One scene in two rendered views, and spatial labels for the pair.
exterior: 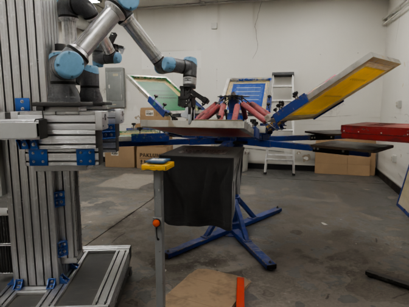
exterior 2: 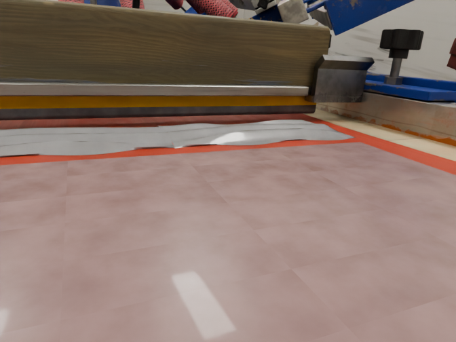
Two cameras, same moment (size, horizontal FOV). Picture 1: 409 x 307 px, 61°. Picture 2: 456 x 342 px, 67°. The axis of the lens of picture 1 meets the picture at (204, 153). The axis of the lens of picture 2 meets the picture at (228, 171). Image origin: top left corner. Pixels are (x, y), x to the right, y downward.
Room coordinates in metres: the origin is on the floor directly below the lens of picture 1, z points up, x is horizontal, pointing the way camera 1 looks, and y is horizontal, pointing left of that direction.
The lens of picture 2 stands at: (2.15, 0.08, 1.16)
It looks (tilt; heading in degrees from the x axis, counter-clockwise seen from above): 27 degrees down; 321
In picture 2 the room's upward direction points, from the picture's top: 7 degrees clockwise
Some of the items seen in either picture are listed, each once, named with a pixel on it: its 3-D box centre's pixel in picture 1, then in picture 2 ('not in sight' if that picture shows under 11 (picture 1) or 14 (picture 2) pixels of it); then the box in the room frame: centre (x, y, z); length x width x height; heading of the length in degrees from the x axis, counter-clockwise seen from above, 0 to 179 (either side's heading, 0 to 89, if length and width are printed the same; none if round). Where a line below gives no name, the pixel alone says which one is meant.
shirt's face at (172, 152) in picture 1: (204, 151); not in sight; (2.21, 0.00, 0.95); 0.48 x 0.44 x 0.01; 166
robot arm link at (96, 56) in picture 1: (99, 58); not in sight; (2.53, 0.73, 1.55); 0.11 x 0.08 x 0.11; 69
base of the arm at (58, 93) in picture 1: (63, 91); not in sight; (1.75, 0.69, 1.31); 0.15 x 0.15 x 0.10
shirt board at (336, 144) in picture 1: (297, 145); not in sight; (2.83, -0.75, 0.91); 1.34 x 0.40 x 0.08; 46
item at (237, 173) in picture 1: (237, 184); not in sight; (2.17, -0.20, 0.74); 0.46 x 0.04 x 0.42; 166
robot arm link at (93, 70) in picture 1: (88, 75); not in sight; (2.24, 0.73, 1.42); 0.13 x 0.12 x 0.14; 69
